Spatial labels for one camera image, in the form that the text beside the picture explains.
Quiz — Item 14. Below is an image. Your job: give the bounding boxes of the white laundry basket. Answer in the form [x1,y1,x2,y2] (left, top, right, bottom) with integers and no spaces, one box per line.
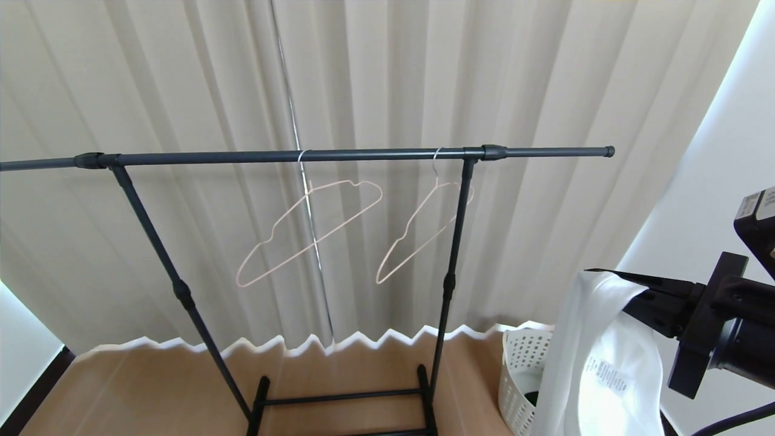
[498,328,555,436]

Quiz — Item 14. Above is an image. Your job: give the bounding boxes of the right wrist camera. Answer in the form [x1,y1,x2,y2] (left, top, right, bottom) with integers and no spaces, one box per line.
[734,187,775,279]

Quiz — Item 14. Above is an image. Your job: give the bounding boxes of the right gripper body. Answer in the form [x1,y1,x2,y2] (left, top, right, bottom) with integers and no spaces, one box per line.
[668,252,775,399]

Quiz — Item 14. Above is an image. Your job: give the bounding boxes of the beige curtain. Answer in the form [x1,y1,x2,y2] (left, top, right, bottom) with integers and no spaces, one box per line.
[0,0,760,358]

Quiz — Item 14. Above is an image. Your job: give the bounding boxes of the white printed t-shirt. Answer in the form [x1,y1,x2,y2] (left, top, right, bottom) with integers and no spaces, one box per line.
[530,270,665,436]

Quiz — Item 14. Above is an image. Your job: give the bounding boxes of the pink clothes hanger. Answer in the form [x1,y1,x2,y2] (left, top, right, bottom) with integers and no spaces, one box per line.
[375,148,475,285]
[236,150,384,288]

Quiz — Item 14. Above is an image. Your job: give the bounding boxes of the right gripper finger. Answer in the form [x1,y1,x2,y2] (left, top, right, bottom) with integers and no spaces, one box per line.
[585,268,707,301]
[622,291,698,339]

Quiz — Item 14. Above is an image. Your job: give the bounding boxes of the black clothes rack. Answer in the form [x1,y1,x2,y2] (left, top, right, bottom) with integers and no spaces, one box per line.
[0,144,616,436]

